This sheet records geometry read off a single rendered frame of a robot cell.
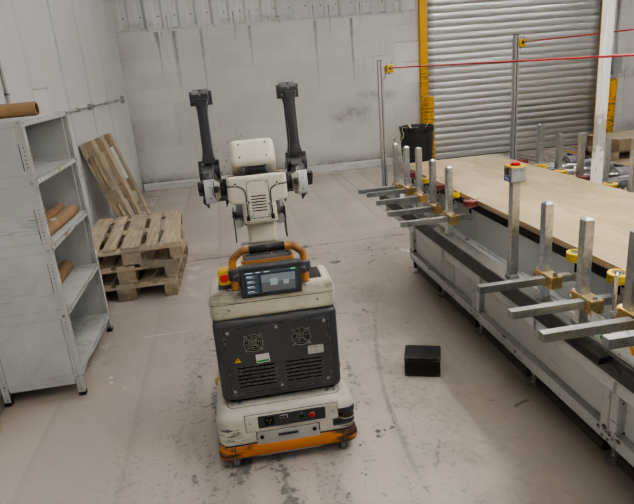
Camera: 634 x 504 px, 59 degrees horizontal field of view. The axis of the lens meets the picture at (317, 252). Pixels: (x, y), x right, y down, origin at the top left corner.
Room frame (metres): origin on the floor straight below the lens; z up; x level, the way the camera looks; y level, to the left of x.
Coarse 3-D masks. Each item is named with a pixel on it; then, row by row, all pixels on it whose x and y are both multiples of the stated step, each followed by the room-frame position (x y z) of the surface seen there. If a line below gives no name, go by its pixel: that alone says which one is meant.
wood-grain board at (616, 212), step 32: (448, 160) 4.46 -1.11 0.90; (480, 160) 4.34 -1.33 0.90; (512, 160) 4.22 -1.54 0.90; (480, 192) 3.27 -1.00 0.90; (544, 192) 3.14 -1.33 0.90; (576, 192) 3.07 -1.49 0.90; (608, 192) 3.01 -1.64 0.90; (576, 224) 2.48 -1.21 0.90; (608, 224) 2.43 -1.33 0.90; (608, 256) 2.03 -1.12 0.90
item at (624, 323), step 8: (608, 320) 1.58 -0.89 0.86; (616, 320) 1.57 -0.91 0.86; (624, 320) 1.57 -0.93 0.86; (632, 320) 1.56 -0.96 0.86; (552, 328) 1.56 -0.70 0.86; (560, 328) 1.55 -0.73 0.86; (568, 328) 1.55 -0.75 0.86; (576, 328) 1.54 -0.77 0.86; (584, 328) 1.54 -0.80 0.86; (592, 328) 1.55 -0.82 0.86; (600, 328) 1.55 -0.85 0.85; (608, 328) 1.55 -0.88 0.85; (616, 328) 1.56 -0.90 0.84; (624, 328) 1.56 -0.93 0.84; (632, 328) 1.56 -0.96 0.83; (544, 336) 1.52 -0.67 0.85; (552, 336) 1.53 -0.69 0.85; (560, 336) 1.53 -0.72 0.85; (568, 336) 1.53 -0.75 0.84; (576, 336) 1.54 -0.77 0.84; (584, 336) 1.54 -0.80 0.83
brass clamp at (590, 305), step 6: (570, 294) 1.90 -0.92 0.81; (576, 294) 1.86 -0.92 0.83; (582, 294) 1.85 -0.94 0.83; (588, 294) 1.84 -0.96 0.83; (588, 300) 1.80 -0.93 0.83; (600, 300) 1.79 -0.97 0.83; (588, 306) 1.79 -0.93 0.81; (594, 306) 1.78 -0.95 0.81; (600, 306) 1.78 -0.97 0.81; (588, 312) 1.79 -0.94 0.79; (600, 312) 1.78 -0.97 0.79
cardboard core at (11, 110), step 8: (0, 104) 3.37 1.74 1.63; (8, 104) 3.36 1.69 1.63; (16, 104) 3.36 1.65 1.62; (24, 104) 3.37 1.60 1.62; (32, 104) 3.37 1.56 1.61; (0, 112) 3.34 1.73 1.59; (8, 112) 3.34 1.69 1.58; (16, 112) 3.35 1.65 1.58; (24, 112) 3.36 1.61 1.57; (32, 112) 3.37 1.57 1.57
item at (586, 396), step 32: (480, 224) 3.15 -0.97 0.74; (416, 256) 4.32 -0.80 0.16; (448, 288) 3.64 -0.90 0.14; (608, 288) 2.02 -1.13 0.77; (480, 320) 3.14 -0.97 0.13; (512, 320) 2.82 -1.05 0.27; (512, 352) 2.74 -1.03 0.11; (544, 352) 2.50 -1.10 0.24; (544, 384) 2.47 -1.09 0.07; (576, 384) 2.23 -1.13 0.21; (576, 416) 2.20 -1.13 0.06; (608, 416) 1.96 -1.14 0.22; (608, 448) 2.01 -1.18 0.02
